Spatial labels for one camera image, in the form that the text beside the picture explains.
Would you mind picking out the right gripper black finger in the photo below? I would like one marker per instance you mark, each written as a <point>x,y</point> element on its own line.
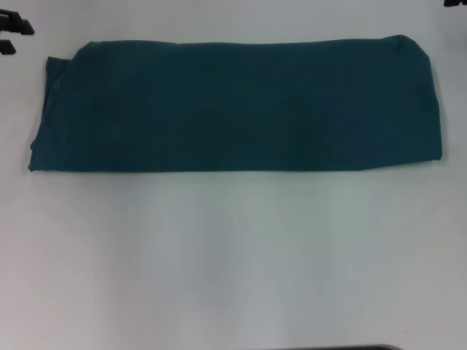
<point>456,3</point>

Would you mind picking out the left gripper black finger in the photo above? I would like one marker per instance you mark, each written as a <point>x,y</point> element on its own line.
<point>7,47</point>
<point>18,22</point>

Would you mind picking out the teal t-shirt with FREE print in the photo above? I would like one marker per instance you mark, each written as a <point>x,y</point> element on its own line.
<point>237,105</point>

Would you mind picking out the dark robot torso edge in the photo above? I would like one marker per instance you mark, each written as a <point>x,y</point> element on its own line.
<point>328,348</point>

